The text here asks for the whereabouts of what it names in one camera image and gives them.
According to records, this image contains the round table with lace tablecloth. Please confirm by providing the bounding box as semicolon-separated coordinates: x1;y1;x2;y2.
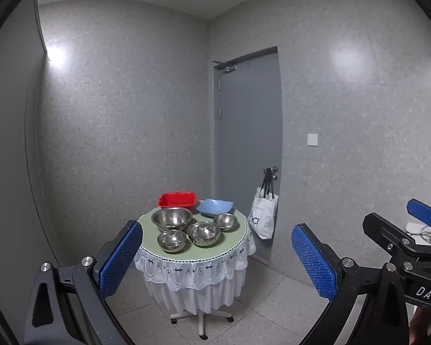
134;206;256;314

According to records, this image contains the large steel bowl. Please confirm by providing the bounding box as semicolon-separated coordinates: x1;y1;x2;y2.
151;207;194;232

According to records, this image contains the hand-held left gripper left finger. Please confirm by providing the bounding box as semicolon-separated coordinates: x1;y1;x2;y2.
23;220;143;345

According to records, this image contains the blue plate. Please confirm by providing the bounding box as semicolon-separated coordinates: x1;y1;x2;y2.
196;199;235;218

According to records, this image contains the person's right hand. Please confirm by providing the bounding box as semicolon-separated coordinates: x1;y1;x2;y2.
409;305;431;345

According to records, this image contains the grey door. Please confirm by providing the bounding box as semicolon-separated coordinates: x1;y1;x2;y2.
213;47;283;265

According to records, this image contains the black cable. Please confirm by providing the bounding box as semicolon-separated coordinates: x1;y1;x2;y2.
411;224;431;244

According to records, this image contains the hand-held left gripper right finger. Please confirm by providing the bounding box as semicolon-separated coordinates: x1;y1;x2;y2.
291;223;412;345

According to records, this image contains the patterned steel bowl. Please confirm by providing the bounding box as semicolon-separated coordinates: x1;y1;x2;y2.
186;221;222;248

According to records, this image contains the door closer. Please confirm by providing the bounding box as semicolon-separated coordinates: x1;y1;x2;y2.
213;60;238;72

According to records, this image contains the red plastic basin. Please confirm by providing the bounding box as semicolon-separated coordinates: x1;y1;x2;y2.
157;192;197;213

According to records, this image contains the white swivel table base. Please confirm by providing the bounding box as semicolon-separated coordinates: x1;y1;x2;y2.
170;308;235;340

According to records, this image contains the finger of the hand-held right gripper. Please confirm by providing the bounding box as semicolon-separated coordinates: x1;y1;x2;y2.
407;198;431;229
362;213;422;270

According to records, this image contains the white tote bag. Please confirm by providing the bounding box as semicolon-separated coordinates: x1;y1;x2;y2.
248;168;279;239

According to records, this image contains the small steel bowl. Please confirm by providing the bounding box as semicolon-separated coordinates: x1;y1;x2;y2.
157;229;188;253
213;213;237;231

